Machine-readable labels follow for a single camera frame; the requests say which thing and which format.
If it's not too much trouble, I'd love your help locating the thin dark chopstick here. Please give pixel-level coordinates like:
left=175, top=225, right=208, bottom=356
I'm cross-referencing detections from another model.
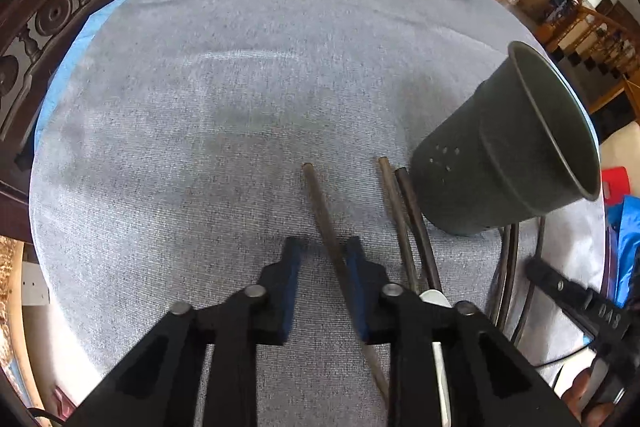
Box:
left=489, top=223, right=520, bottom=332

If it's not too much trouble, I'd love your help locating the dark utensil holder cup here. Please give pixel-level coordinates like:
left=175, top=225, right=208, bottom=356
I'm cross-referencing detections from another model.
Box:
left=409, top=41, right=601, bottom=235

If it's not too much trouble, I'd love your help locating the black wooden chopstick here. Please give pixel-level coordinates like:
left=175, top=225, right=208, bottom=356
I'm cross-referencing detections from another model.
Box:
left=395, top=167, right=442, bottom=291

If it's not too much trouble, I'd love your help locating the brown wooden chopstick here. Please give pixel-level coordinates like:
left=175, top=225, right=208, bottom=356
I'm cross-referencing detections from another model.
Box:
left=378, top=156, right=420, bottom=294

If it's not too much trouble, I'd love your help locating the dark wooden chopstick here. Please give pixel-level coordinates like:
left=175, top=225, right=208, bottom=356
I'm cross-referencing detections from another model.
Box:
left=302, top=162, right=390, bottom=407

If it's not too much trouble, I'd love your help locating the white plastic spoon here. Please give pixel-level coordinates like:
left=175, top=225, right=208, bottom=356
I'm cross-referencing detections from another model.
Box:
left=420, top=289, right=451, bottom=427

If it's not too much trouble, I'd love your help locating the right human hand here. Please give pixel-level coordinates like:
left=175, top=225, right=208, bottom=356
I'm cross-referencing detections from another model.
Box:
left=562, top=365, right=616, bottom=427

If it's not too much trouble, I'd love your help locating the grey tablecloth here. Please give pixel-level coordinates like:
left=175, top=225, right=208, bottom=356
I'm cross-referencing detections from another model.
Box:
left=29, top=0, right=604, bottom=426

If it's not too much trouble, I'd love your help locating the wooden staircase railing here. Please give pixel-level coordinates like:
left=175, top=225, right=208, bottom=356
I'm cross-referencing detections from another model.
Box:
left=535, top=6, right=639, bottom=117

